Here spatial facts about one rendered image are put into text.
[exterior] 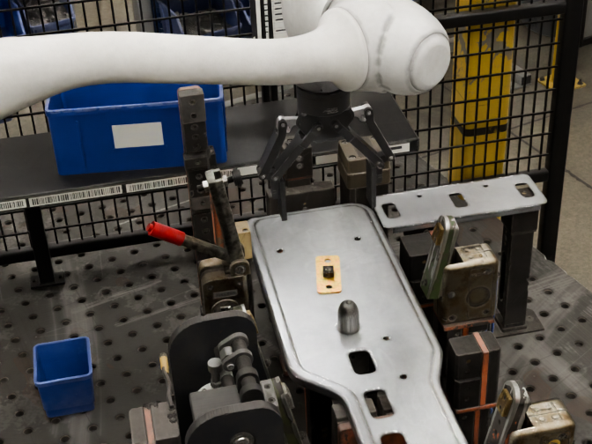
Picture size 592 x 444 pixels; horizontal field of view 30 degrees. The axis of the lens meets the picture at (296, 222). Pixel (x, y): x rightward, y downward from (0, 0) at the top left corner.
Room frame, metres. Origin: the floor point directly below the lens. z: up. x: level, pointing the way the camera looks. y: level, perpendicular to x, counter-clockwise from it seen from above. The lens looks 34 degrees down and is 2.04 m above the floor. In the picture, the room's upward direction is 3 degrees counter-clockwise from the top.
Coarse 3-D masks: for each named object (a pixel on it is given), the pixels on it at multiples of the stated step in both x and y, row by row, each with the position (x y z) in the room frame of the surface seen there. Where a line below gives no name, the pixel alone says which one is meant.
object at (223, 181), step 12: (216, 168) 1.36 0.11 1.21; (216, 180) 1.33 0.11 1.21; (228, 180) 1.35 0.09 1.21; (240, 180) 1.34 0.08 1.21; (216, 192) 1.33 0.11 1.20; (216, 204) 1.33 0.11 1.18; (228, 204) 1.33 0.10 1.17; (228, 216) 1.33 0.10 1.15; (228, 228) 1.33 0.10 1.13; (228, 240) 1.33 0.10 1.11; (228, 252) 1.33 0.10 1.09; (240, 252) 1.33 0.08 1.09
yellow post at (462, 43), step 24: (456, 0) 2.10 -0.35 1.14; (480, 0) 2.03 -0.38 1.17; (504, 24) 2.04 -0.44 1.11; (456, 72) 2.09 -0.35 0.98; (480, 72) 2.03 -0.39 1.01; (456, 96) 2.08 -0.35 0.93; (480, 96) 2.03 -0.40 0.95; (456, 120) 2.07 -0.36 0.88; (480, 120) 2.03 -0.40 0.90; (504, 120) 2.04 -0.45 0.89; (456, 144) 2.07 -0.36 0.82; (480, 144) 2.03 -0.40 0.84; (504, 144) 2.04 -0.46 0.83; (480, 168) 2.03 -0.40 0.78
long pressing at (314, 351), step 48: (288, 240) 1.48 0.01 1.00; (336, 240) 1.47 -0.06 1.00; (384, 240) 1.47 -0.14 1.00; (288, 288) 1.35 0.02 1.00; (384, 288) 1.34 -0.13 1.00; (288, 336) 1.24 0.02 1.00; (336, 336) 1.23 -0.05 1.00; (384, 336) 1.23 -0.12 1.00; (432, 336) 1.23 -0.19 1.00; (336, 384) 1.13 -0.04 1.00; (384, 384) 1.13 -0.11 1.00; (432, 384) 1.12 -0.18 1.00; (384, 432) 1.04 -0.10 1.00; (432, 432) 1.03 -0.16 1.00
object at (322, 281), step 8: (320, 256) 1.42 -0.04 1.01; (328, 256) 1.41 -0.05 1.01; (336, 256) 1.41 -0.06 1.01; (320, 264) 1.40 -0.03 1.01; (328, 264) 1.40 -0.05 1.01; (336, 264) 1.40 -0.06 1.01; (320, 272) 1.38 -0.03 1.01; (328, 272) 1.37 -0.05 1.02; (336, 272) 1.38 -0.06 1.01; (320, 280) 1.36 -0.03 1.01; (328, 280) 1.36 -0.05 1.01; (336, 280) 1.36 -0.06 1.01; (320, 288) 1.34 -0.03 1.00; (336, 288) 1.34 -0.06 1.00
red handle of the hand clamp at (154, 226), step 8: (152, 224) 1.33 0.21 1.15; (160, 224) 1.33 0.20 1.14; (152, 232) 1.32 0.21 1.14; (160, 232) 1.32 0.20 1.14; (168, 232) 1.33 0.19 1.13; (176, 232) 1.33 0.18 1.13; (168, 240) 1.32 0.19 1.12; (176, 240) 1.32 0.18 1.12; (184, 240) 1.33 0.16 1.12; (192, 240) 1.33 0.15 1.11; (200, 240) 1.34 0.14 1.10; (192, 248) 1.33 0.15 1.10; (200, 248) 1.33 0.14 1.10; (208, 248) 1.34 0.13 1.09; (216, 248) 1.34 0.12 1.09; (224, 248) 1.35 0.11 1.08; (216, 256) 1.34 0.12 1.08; (224, 256) 1.34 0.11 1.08
